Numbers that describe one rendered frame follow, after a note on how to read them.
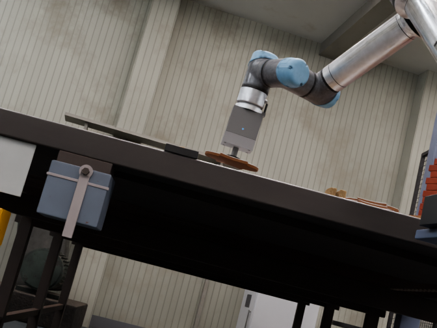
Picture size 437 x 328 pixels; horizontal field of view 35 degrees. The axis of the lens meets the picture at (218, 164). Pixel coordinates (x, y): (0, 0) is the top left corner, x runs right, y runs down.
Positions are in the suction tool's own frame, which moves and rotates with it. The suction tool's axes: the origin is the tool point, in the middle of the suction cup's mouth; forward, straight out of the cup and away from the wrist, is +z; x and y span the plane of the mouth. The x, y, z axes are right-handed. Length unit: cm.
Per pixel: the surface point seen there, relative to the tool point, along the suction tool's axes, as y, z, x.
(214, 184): 3.7, 9.7, 29.1
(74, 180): 32.9, 18.6, 30.5
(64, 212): 33, 26, 31
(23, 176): 44, 21, 27
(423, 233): -39, 7, 44
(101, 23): 155, -188, -571
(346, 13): -95, -264, -504
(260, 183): -6.1, 6.3, 29.3
